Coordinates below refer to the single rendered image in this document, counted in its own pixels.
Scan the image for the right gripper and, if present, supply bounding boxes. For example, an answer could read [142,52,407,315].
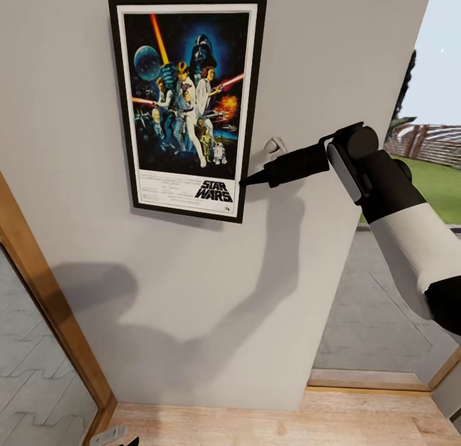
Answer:
[239,148,310,188]

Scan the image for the poster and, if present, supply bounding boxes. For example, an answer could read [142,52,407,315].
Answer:
[108,0,267,224]

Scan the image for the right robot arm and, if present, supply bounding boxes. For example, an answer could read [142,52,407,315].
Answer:
[239,122,461,347]

